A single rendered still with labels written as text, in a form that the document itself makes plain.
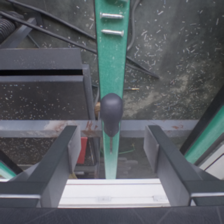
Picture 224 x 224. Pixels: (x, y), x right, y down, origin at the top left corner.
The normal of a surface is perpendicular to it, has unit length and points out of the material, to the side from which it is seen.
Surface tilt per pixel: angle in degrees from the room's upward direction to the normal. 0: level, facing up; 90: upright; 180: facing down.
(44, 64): 0
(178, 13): 0
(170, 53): 0
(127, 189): 90
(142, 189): 90
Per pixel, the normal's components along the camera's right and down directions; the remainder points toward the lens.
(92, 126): 0.01, -0.66
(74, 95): 0.01, 0.75
